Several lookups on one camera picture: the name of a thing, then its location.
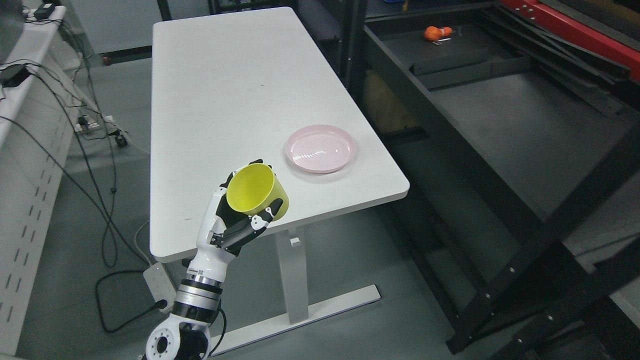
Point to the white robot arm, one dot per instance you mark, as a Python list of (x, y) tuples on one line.
[(185, 333)]

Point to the dark metal shelf rack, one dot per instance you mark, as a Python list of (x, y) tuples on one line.
[(524, 165)]

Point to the white table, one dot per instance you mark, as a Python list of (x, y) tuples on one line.
[(228, 89)]

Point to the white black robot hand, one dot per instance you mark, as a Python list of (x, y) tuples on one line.
[(223, 232)]

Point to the white side desk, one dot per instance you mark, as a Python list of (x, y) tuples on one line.
[(35, 140)]

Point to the pink plastic plate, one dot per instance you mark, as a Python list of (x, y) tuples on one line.
[(320, 149)]

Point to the orange object on shelf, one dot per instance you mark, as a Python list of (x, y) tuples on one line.
[(434, 34)]

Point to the yellow plastic cup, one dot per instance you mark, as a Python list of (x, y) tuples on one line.
[(254, 188)]

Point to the white power strip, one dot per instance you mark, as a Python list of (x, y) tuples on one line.
[(161, 286)]

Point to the red metal beam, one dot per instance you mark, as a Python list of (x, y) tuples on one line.
[(601, 26)]

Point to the black power adapter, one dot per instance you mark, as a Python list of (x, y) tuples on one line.
[(14, 75)]

